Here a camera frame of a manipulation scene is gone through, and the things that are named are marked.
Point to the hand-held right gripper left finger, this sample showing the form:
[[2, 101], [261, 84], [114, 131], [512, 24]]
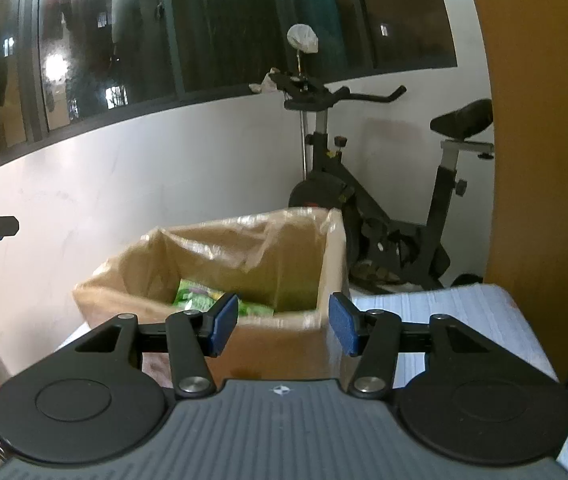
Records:
[[224, 322]]

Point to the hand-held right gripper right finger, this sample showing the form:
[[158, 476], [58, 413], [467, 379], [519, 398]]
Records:
[[343, 325]]

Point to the green snack packet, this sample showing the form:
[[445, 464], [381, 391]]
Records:
[[194, 297]]

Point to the brown cardboard box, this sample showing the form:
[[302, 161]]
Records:
[[274, 345]]

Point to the clear plastic bag liner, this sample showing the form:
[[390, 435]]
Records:
[[284, 260]]

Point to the plaid strawberry bedsheet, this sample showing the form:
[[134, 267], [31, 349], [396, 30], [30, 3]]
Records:
[[463, 305]]

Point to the black exercise bike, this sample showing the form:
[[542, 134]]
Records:
[[433, 230]]

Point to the thin metal pole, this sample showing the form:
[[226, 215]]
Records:
[[305, 135]]

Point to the crumpled white cloth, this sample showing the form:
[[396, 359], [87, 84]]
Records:
[[264, 84]]

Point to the wooden panel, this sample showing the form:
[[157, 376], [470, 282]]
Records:
[[538, 160]]

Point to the white plastic bag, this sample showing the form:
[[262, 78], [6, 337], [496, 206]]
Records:
[[303, 37]]

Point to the dark glass window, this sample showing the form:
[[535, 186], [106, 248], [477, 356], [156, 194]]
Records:
[[239, 25]]

